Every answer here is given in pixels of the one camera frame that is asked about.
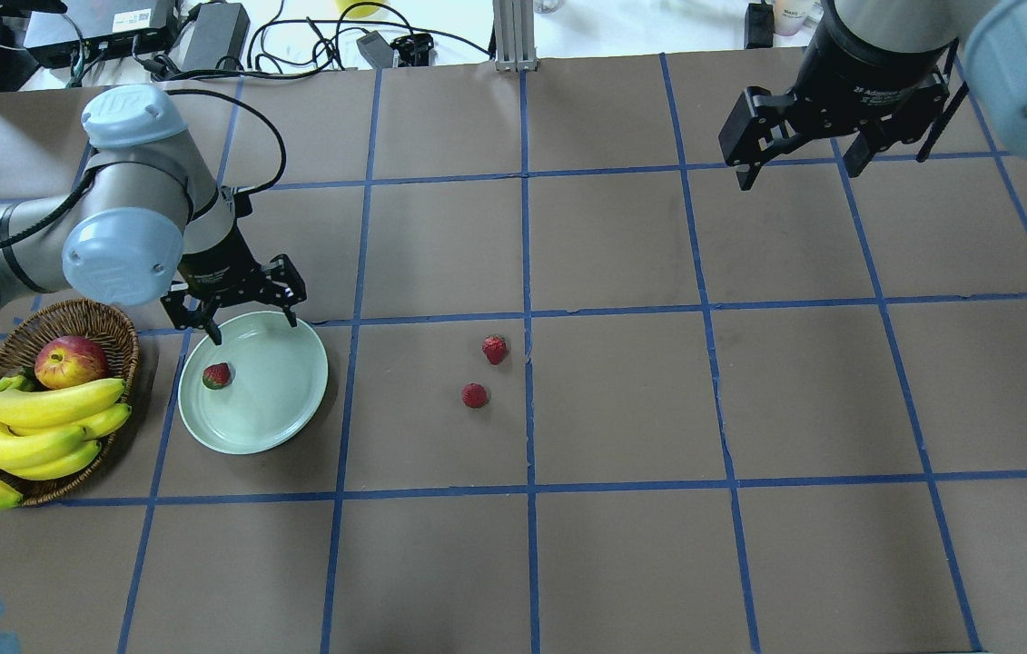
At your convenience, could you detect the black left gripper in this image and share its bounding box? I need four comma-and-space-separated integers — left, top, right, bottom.
160, 243, 307, 346

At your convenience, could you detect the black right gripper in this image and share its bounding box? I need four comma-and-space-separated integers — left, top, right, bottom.
719, 69, 949, 192

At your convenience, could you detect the strawberry with side leaf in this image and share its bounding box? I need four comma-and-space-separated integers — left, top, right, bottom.
201, 362, 233, 391

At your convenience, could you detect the round red strawberry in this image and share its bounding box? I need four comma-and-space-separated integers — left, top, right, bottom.
460, 382, 489, 409

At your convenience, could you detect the strawberry with green cap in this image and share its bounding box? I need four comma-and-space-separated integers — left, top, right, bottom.
481, 334, 509, 367

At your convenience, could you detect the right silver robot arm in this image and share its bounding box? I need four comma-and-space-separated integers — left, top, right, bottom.
719, 1, 1027, 190

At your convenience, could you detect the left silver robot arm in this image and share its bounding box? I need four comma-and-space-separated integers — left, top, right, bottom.
0, 85, 307, 343

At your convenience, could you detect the pale green plate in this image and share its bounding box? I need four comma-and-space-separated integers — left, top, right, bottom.
177, 312, 328, 455

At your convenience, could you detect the red apple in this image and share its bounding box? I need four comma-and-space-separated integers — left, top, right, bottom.
33, 335, 109, 390

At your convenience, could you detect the brown wicker basket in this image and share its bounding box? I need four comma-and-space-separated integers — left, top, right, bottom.
0, 298, 141, 507

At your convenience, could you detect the yellow banana bunch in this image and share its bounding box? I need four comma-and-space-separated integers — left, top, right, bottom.
0, 376, 132, 510

